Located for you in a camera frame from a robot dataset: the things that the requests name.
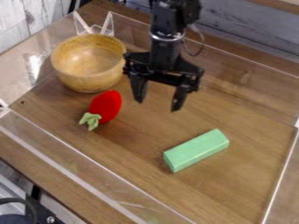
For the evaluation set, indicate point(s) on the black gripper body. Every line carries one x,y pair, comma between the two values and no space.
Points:
163,65

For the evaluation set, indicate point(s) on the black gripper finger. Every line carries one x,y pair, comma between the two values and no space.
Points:
139,86
179,97

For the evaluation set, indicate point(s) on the red plush strawberry toy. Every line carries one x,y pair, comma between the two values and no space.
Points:
103,109

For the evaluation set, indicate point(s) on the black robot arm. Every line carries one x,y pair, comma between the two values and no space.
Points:
172,16

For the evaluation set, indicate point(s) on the wooden bowl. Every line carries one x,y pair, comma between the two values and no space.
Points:
88,62

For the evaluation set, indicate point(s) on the clear acrylic tray barrier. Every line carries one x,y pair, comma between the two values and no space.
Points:
107,173

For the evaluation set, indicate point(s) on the green rectangular block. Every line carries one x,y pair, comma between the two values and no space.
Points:
196,149

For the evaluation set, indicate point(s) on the black metal bracket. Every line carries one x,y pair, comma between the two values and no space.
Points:
44,215

